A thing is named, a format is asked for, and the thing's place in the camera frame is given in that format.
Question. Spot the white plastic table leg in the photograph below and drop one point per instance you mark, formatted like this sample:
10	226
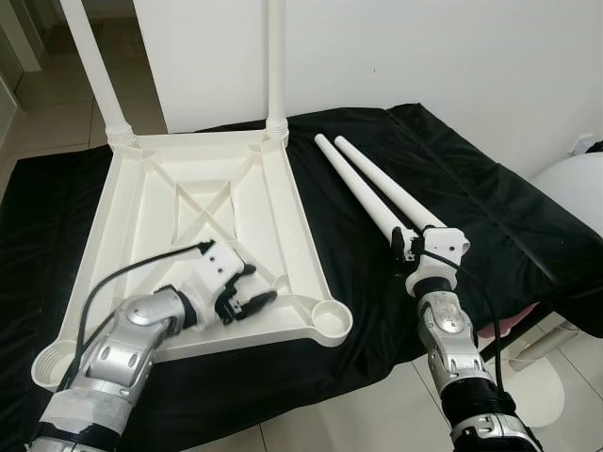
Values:
365	186
95	66
391	185
276	66

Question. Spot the white plastic table top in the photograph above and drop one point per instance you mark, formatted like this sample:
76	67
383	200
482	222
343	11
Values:
151	188

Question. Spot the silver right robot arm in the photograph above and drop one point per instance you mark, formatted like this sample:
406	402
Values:
448	339

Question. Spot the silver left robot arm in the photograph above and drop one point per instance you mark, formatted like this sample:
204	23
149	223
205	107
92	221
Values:
132	339

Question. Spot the black cloth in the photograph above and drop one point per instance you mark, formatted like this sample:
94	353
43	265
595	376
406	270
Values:
518	217

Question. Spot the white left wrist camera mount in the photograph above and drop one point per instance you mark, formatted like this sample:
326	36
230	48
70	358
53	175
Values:
215	268

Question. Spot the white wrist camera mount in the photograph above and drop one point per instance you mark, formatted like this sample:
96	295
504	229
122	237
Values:
438	243
215	268

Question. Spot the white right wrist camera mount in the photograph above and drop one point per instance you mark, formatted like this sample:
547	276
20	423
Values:
438	243

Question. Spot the wall socket with black plug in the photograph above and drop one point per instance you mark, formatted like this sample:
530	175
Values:
586	143

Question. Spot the white door frame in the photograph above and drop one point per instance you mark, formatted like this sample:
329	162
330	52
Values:
19	33

